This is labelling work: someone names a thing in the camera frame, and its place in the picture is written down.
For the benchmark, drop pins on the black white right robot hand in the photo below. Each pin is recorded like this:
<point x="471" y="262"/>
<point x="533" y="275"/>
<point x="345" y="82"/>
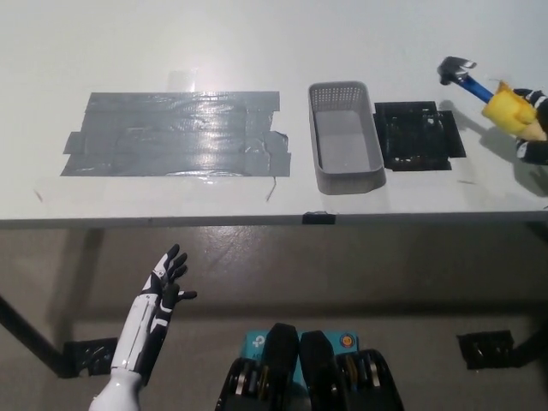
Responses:
<point x="535" y="152"/>

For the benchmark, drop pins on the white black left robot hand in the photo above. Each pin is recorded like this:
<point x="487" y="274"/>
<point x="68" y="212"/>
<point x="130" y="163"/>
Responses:
<point x="143" y="325"/>

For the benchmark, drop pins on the black tape square on desk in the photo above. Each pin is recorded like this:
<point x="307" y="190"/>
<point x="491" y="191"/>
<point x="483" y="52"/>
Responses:
<point x="411" y="137"/>

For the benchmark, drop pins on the black teal robot body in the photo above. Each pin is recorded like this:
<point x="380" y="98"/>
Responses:
<point x="282" y="355"/>

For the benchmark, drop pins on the black metal table leg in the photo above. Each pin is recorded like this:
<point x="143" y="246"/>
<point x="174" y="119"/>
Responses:
<point x="30" y="336"/>

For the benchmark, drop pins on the grey perforated plastic basket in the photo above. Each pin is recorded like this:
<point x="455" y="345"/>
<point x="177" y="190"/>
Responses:
<point x="347" y="182"/>

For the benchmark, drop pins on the large grey duct tape patch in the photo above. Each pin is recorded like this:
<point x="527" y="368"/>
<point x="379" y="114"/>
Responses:
<point x="171" y="137"/>

